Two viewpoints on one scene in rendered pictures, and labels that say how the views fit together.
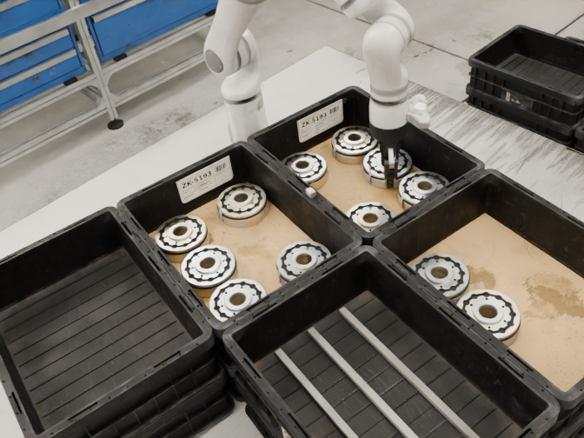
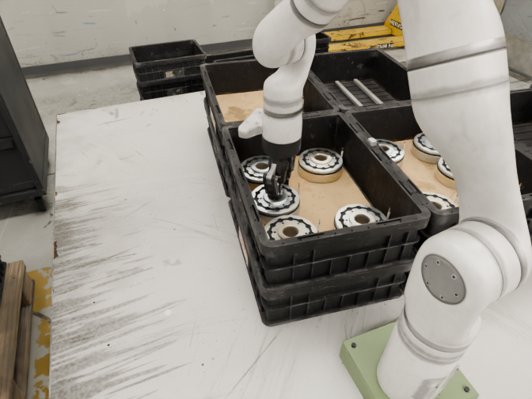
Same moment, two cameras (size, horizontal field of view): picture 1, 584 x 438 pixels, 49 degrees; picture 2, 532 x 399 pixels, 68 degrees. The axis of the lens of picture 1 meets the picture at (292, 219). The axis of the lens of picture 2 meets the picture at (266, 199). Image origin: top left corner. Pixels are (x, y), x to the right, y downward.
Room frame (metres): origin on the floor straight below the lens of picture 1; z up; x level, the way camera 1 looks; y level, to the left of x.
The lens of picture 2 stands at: (1.65, -0.07, 1.37)
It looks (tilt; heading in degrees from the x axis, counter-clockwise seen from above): 39 degrees down; 195
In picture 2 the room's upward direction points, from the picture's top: straight up
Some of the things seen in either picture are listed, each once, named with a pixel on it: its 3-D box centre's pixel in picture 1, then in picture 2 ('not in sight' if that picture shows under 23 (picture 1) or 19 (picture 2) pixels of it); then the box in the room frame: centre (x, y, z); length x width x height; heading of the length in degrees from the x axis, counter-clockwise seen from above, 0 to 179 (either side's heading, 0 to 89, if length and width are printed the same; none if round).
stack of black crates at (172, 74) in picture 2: not in sight; (172, 87); (-0.43, -1.23, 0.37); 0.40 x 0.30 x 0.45; 127
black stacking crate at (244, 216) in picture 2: (360, 175); (309, 189); (0.99, -0.15, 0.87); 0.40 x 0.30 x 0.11; 30
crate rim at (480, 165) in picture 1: (359, 155); (310, 169); (0.99, -0.15, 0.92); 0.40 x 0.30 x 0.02; 30
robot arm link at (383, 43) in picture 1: (387, 60); (287, 66); (1.00, -0.21, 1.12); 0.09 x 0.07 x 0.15; 144
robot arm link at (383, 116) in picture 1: (398, 103); (272, 117); (1.00, -0.23, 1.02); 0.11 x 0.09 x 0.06; 83
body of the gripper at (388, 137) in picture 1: (388, 135); (281, 151); (1.00, -0.21, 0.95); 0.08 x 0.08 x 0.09
